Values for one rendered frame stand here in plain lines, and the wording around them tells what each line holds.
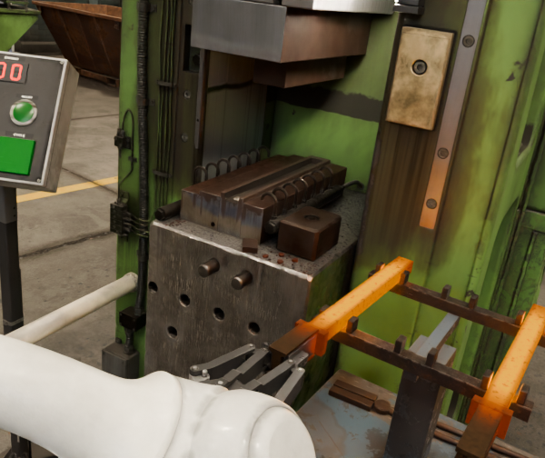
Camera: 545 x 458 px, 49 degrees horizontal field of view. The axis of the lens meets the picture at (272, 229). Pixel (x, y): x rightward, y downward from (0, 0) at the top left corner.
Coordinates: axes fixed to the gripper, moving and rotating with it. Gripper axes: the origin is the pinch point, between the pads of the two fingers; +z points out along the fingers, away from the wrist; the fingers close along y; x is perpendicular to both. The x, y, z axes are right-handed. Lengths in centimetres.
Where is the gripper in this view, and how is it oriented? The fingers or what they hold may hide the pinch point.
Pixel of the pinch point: (292, 350)
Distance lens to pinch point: 80.4
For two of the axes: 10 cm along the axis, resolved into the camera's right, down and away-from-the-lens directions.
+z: 5.6, -2.5, 7.9
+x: 1.1, -9.2, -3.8
